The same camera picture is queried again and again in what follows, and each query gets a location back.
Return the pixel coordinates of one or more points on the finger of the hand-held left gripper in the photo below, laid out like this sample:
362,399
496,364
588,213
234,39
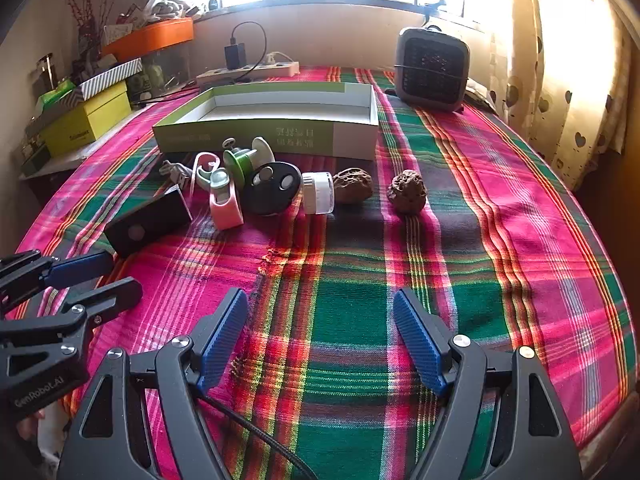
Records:
80,267
110,295

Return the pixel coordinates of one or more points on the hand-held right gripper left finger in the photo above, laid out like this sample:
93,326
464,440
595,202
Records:
225,340

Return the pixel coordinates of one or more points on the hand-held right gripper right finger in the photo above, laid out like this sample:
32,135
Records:
417,340

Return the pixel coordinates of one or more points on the black rectangular device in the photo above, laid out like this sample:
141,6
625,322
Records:
150,222

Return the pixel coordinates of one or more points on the brown walnut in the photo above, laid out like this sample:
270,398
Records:
352,186
407,192

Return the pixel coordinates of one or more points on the black round disc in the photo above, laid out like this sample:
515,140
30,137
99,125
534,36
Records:
272,192

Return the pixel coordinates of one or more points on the white clear jar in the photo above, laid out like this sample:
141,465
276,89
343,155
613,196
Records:
318,193

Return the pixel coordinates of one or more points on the green white spool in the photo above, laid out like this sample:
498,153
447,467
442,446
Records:
240,165

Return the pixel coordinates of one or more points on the green white cardboard box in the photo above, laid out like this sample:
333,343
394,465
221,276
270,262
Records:
300,135

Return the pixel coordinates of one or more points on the plaid tablecloth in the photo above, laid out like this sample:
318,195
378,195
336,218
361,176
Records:
350,270

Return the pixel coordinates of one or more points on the yellow-green box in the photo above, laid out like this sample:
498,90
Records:
85,120

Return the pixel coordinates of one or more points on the green tissue pack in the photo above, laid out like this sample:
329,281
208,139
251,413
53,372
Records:
55,94

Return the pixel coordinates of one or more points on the striped grey white box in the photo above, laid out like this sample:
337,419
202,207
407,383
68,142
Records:
107,77

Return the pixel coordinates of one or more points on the glass jar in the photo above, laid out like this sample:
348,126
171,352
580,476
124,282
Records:
45,72

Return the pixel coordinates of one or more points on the orange storage box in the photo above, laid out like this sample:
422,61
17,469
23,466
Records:
150,37

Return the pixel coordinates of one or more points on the white power strip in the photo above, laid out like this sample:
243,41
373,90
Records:
250,74

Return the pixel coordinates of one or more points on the black charger adapter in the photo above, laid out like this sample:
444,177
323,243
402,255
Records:
235,56

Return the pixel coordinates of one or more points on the small grey space heater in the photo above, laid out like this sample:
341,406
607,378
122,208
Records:
432,67

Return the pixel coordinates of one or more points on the small black windowsill object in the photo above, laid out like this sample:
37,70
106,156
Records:
213,4

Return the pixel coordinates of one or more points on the heart print curtain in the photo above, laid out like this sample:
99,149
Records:
560,60

